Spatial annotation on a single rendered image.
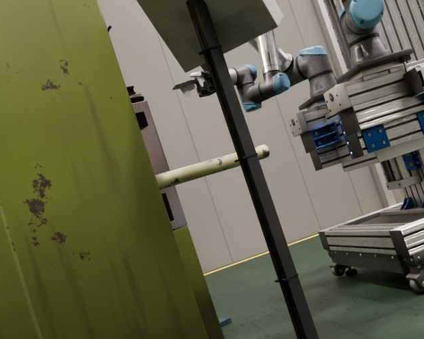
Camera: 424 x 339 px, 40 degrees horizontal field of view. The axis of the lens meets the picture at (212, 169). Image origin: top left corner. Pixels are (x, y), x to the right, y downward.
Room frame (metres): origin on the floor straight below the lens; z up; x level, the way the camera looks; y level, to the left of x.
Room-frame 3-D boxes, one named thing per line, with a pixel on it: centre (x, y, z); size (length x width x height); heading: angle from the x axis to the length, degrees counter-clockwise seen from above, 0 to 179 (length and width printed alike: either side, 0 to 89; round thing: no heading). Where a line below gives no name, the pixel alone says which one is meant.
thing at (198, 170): (1.83, 0.00, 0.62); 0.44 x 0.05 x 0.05; 122
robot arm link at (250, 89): (2.40, -0.25, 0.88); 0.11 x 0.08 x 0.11; 53
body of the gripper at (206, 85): (2.33, -0.11, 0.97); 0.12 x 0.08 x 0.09; 122
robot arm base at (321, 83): (2.68, -0.61, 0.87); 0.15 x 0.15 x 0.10
